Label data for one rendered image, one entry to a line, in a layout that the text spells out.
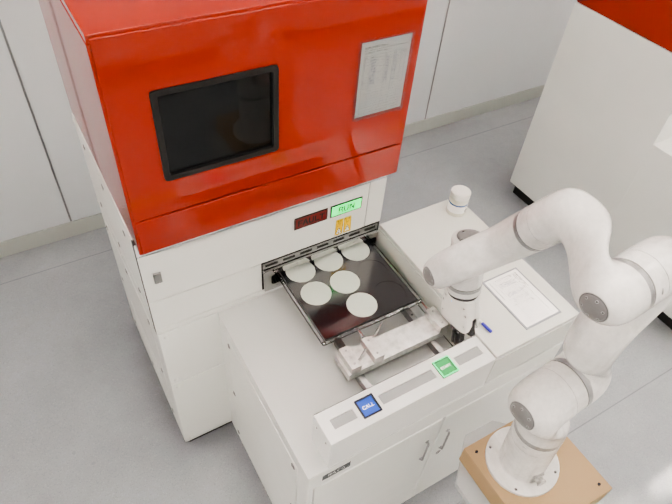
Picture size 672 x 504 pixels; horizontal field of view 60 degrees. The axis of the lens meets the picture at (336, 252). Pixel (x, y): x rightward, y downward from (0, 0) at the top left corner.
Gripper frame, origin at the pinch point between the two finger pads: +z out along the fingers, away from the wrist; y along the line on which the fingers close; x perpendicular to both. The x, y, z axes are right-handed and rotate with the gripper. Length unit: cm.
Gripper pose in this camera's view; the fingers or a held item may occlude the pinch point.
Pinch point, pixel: (458, 335)
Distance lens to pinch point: 156.6
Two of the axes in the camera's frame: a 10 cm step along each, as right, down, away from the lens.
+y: 5.0, 4.9, -7.1
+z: 0.4, 8.1, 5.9
